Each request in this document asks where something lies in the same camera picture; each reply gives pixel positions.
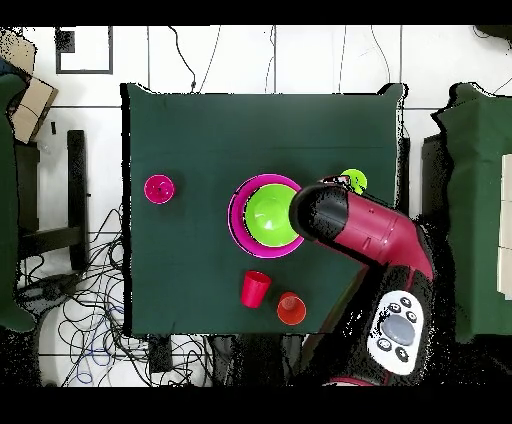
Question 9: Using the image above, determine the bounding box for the large green plastic bowl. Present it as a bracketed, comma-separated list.
[243, 183, 301, 248]

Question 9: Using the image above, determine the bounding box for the large pink plastic bowl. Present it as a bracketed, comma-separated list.
[226, 172, 306, 260]

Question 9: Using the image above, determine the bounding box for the red plastic cup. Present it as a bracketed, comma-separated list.
[240, 270, 273, 309]

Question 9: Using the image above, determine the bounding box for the white boxes stack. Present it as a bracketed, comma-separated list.
[496, 153, 512, 301]

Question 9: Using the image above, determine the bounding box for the light green plastic cup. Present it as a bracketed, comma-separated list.
[339, 168, 368, 196]

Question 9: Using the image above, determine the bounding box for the dark green tablecloth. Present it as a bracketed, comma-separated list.
[119, 82, 409, 337]

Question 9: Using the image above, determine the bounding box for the black box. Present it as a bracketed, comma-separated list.
[419, 133, 451, 221]

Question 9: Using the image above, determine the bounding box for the red-orange plastic cup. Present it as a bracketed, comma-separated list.
[276, 291, 308, 326]

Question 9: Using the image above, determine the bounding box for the green cloth covered table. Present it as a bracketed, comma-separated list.
[430, 82, 512, 345]
[0, 73, 37, 333]

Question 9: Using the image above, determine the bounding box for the magenta plastic cup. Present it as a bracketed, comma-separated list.
[143, 174, 176, 206]

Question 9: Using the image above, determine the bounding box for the grey base with black knob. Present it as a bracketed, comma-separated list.
[15, 271, 83, 317]

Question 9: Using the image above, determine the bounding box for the brown cardboard box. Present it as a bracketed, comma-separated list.
[0, 27, 60, 145]

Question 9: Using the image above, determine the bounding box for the black floor cable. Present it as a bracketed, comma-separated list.
[167, 25, 198, 94]

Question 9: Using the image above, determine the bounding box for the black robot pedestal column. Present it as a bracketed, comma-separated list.
[209, 334, 306, 387]

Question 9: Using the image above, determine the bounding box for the black stand frame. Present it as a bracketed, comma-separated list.
[15, 129, 90, 273]

